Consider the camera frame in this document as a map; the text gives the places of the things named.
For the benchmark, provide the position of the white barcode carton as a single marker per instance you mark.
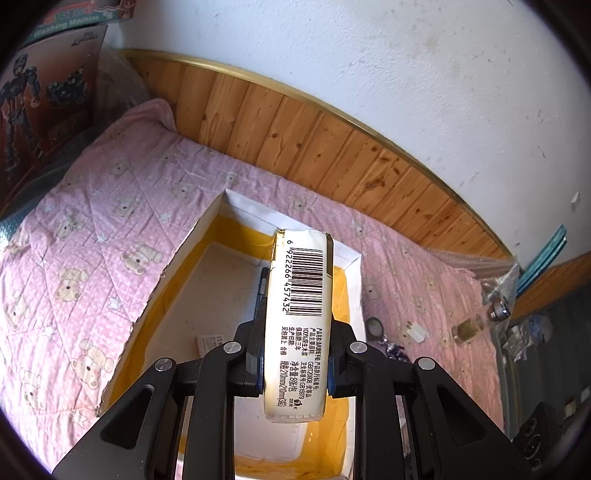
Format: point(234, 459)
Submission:
point(298, 326)

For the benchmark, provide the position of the teal board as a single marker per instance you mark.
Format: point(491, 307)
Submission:
point(542, 261)

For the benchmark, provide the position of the clear glass jar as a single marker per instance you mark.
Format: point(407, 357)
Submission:
point(483, 319)

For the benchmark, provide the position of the white cardboard box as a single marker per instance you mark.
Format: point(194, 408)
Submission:
point(210, 287)

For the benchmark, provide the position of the black marker pen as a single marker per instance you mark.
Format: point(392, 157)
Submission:
point(261, 297)

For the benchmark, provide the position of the red white small box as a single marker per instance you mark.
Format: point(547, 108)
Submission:
point(206, 343)

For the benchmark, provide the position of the robot toy box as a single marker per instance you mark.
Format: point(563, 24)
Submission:
point(47, 94)

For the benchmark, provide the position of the washing machine toy box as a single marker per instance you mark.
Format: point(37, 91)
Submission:
point(68, 15)

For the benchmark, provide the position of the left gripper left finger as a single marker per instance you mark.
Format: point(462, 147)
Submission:
point(174, 407)

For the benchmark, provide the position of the white charger plug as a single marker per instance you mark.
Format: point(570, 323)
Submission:
point(415, 332)

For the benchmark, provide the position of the green tape roll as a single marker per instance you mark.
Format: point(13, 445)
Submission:
point(375, 329)

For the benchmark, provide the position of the pink bear quilt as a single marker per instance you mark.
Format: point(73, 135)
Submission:
point(80, 269)

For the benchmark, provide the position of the clear plastic bag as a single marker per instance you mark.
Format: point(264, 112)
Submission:
point(514, 336)

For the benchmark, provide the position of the purple silver action figure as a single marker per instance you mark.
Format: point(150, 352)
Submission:
point(396, 352)

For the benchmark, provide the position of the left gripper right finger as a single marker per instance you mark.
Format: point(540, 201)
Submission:
point(413, 420)

